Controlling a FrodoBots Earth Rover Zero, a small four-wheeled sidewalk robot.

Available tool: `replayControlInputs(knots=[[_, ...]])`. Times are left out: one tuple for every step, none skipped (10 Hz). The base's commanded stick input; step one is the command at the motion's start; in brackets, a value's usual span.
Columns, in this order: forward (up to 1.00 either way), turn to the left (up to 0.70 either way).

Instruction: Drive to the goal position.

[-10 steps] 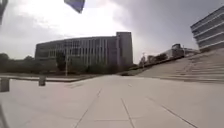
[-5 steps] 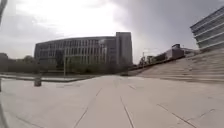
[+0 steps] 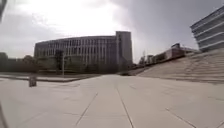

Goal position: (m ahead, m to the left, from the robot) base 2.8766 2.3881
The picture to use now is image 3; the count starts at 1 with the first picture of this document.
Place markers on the large grey curved building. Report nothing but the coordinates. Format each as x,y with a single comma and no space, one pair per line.
86,50

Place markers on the row of green trees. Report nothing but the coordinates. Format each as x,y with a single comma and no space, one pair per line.
40,63

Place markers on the brown building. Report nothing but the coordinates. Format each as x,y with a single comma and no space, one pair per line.
176,51

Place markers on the pale concrete slab plaza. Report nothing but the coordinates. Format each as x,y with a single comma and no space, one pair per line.
110,103

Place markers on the grey bin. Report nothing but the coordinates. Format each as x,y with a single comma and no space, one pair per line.
32,81

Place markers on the grass lawn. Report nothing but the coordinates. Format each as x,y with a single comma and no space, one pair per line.
50,76

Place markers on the pole with dark sign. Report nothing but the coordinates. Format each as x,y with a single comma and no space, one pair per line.
62,63

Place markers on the wide concrete stairs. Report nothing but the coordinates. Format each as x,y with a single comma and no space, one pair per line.
193,68

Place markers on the concrete kerb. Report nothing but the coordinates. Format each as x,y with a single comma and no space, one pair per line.
40,79

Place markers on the building with horizontal bands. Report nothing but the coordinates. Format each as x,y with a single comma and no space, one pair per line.
210,30

